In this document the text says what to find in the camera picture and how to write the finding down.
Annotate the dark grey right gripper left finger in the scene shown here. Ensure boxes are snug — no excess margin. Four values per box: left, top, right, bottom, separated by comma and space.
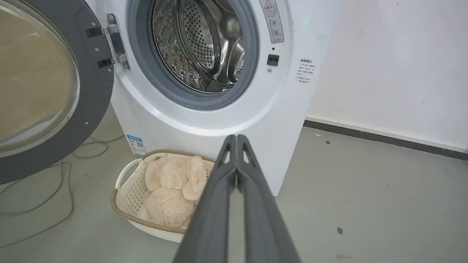
173, 134, 238, 263

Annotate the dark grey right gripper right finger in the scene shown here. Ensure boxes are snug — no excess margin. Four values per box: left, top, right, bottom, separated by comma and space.
236, 134, 302, 263

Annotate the white front-load washing machine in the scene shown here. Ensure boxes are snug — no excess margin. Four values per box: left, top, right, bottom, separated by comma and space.
85, 0, 344, 197

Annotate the metal door hinge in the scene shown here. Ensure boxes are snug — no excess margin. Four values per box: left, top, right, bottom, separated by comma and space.
86, 14, 130, 70

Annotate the grey round washing machine door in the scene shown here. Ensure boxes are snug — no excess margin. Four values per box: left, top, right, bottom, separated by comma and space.
0, 0, 115, 186

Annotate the beige plush toy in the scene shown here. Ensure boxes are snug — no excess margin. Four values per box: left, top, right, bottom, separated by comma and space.
144, 155, 207, 228

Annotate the cream plastic laundry basket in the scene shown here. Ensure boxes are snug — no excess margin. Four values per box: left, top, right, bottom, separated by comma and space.
111, 149, 216, 243

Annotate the blue energy label sticker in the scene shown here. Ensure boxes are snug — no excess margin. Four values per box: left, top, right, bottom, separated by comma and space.
127, 134, 147, 157

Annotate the red white warning sticker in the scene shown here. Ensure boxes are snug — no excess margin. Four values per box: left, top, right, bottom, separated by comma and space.
260, 0, 285, 44

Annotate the thin grey floor cable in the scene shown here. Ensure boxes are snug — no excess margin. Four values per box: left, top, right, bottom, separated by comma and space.
0, 134, 125, 249

